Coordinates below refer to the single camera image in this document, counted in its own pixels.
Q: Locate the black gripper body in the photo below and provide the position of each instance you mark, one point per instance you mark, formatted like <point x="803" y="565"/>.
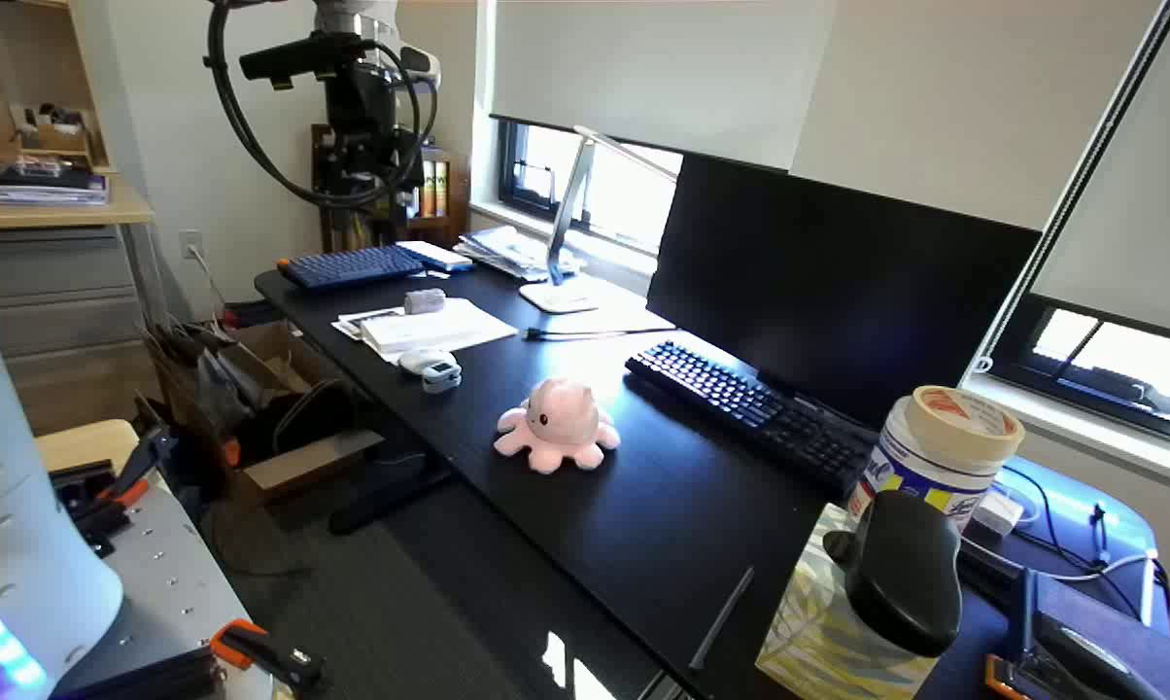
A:
<point x="365" y="112"/>

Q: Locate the cardboard box with clutter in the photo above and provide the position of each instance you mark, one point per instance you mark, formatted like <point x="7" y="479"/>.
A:
<point x="304" y="466"/>

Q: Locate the pink octopus plushy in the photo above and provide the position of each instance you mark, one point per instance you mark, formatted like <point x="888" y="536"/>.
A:
<point x="555" y="421"/>

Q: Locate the pale patterned box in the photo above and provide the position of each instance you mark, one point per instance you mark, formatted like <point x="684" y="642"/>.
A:
<point x="817" y="624"/>

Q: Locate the blue flat notebook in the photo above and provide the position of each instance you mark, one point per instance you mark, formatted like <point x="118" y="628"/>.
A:
<point x="352" y="268"/>

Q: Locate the white thin book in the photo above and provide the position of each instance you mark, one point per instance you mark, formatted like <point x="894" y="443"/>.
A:
<point x="436" y="254"/>

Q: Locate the small clear plastic container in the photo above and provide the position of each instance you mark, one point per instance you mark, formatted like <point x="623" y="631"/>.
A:
<point x="426" y="301"/>

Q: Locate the stack of white papers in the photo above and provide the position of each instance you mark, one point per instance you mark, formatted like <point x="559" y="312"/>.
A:
<point x="510" y="252"/>

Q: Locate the white paper sheets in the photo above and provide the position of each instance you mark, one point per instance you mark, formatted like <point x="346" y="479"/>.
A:
<point x="434" y="330"/>

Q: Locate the small white clip device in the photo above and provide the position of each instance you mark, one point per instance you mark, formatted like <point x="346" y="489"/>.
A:
<point x="436" y="373"/>

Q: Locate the silver pen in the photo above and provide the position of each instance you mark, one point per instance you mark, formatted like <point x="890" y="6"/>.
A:
<point x="594" y="333"/>

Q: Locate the stack of books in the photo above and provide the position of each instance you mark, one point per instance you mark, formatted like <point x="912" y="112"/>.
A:
<point x="45" y="182"/>

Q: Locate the grey drawer cabinet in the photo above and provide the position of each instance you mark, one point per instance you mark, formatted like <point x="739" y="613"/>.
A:
<point x="61" y="292"/>

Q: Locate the black desk foot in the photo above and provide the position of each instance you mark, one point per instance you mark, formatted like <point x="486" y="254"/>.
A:
<point x="390" y="497"/>

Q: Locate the beige stool seat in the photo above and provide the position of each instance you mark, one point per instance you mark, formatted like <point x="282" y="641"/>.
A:
<point x="84" y="447"/>

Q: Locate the orange black hand tool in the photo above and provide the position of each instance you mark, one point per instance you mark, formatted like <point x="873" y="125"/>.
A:
<point x="118" y="493"/>

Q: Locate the grey perforated workbench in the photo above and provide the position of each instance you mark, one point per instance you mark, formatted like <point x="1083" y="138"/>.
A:
<point x="176" y="570"/>

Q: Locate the black keyboard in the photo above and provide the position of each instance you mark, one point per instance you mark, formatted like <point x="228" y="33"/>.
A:
<point x="751" y="403"/>

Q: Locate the black computer monitor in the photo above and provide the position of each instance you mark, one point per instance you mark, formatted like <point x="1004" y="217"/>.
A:
<point x="842" y="286"/>

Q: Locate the white curved machine housing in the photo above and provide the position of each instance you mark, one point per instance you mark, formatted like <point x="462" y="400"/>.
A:
<point x="14" y="519"/>

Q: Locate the orange black clamp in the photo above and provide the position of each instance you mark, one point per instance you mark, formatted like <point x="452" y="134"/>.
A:
<point x="264" y="650"/>

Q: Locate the wide white roller blind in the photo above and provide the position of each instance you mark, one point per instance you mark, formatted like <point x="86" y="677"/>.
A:
<point x="869" y="80"/>

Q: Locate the grey thin stick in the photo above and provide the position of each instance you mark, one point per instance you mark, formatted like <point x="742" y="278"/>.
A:
<point x="719" y="620"/>

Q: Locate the beige masking tape roll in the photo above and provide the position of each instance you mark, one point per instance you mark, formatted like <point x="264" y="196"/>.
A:
<point x="955" y="421"/>

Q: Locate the white labelled plastic tub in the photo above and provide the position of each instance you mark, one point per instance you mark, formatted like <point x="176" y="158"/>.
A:
<point x="927" y="486"/>

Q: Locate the white power adapter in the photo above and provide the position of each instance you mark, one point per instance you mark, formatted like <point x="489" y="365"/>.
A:
<point x="997" y="515"/>

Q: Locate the narrow white roller blind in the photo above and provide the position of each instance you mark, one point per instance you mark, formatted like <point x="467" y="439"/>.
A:
<point x="1139" y="196"/>

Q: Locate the bright blue cushion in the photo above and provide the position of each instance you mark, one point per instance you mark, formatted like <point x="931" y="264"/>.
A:
<point x="1074" y="510"/>

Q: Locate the orange grey stapler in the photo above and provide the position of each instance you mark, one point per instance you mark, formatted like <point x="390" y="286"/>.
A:
<point x="1074" y="658"/>

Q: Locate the black bar wrist camera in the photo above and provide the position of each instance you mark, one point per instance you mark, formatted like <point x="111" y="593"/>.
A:
<point x="295" y="60"/>

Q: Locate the white wall outlet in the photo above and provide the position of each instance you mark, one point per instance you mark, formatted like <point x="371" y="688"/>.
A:
<point x="195" y="252"/>

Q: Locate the window with black frame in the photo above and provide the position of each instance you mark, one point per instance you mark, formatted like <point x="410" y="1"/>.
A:
<point x="633" y="196"/>
<point x="1114" y="365"/>

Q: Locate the light wooden wall shelf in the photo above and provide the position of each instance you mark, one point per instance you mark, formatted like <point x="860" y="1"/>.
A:
<point x="50" y="213"/>

